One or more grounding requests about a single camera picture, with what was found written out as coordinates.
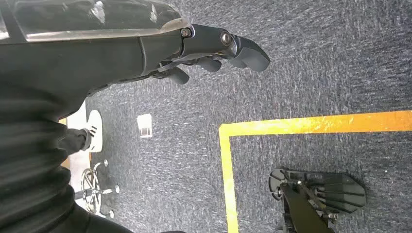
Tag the black robot foot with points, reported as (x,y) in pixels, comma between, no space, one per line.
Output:
(341,193)

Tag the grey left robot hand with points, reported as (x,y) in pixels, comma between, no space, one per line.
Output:
(96,54)

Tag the chrome chair base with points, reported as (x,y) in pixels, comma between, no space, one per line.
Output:
(91,191)

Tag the yellow floor tape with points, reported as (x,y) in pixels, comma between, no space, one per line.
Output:
(227,180)

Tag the white floor tag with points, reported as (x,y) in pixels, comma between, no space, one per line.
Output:
(145,126)

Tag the person's leg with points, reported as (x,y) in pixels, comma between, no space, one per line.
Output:
(72,140)

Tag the black robot lower leg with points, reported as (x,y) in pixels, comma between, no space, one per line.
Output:
(302,212)

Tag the person's white shoe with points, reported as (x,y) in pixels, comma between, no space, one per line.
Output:
(96,135)

